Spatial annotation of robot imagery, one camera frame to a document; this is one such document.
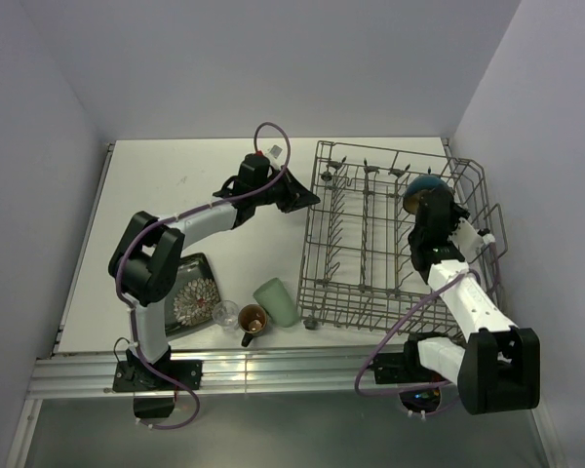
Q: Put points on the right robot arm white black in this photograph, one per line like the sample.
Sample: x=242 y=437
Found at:
x=498 y=367

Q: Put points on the light green cup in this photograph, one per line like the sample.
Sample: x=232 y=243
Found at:
x=275 y=299

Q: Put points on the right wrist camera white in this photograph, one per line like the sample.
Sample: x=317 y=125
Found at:
x=468 y=239

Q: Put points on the grey wire dish rack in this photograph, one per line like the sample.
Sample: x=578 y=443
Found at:
x=356 y=272

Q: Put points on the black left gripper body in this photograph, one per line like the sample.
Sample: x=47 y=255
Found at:
x=268 y=196

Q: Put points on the blue bowl with tan interior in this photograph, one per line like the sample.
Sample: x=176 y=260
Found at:
x=419 y=186

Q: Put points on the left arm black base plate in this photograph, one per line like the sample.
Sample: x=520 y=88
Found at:
x=154 y=397

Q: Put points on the black square floral plate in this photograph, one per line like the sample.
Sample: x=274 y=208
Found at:
x=193 y=296

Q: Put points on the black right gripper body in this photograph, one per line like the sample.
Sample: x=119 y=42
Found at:
x=455 y=214

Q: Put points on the dark brown mug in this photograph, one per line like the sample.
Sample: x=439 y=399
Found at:
x=253 y=321

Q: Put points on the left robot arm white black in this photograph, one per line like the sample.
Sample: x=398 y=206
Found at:
x=145 y=262

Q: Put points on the clear drinking glass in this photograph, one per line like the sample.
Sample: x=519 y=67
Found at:
x=225 y=315

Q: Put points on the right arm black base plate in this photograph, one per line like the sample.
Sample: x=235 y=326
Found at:
x=404 y=368

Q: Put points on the aluminium rail frame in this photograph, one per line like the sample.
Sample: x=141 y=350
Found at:
x=291 y=405

